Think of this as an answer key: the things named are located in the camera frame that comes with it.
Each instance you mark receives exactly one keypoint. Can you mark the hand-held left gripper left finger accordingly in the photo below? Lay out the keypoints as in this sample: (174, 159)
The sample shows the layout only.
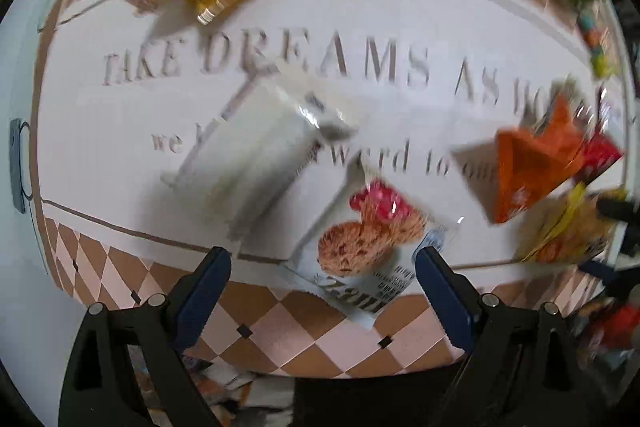
(207, 292)

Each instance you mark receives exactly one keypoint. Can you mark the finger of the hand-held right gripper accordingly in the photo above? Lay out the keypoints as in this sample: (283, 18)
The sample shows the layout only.
(622, 208)
(602, 271)

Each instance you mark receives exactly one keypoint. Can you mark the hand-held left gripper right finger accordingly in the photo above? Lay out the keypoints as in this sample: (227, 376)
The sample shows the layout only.
(440, 292)

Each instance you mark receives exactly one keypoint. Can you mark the large yellow snack packet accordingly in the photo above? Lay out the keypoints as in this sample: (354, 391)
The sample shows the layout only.
(570, 227)

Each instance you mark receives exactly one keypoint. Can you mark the white cookie packet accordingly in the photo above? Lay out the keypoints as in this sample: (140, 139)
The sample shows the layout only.
(360, 237)

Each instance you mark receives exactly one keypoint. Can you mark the plain orange snack packet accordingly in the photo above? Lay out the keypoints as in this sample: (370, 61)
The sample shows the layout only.
(530, 167)

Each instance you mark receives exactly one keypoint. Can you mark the red orange object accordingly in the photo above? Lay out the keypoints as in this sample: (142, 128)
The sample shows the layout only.
(607, 324)

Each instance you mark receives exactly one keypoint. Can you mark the pile of papers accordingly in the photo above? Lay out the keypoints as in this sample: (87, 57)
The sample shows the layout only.
(260, 399)

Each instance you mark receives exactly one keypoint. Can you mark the colourful packet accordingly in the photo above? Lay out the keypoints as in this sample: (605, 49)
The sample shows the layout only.
(595, 37)

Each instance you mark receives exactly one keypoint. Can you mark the checkered printed mat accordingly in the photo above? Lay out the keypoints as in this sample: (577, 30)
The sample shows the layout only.
(125, 132)

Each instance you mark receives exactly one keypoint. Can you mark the blue grey device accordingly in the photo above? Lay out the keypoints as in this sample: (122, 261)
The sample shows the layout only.
(19, 167)

